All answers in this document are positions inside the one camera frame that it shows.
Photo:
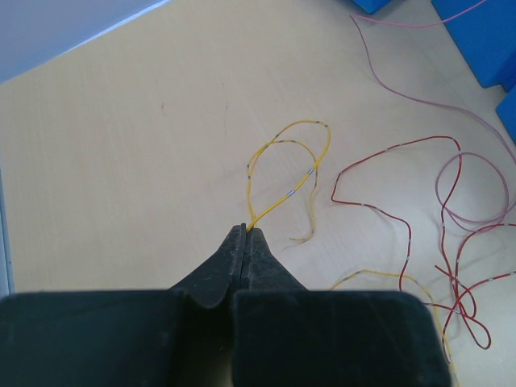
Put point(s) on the blue bin double front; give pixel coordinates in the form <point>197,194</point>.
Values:
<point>485,35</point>

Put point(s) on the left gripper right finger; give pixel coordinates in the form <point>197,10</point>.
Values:
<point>287,335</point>

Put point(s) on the blue bin rear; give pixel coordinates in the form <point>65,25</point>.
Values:
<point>371,6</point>

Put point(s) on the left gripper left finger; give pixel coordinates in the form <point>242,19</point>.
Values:
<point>130,337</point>

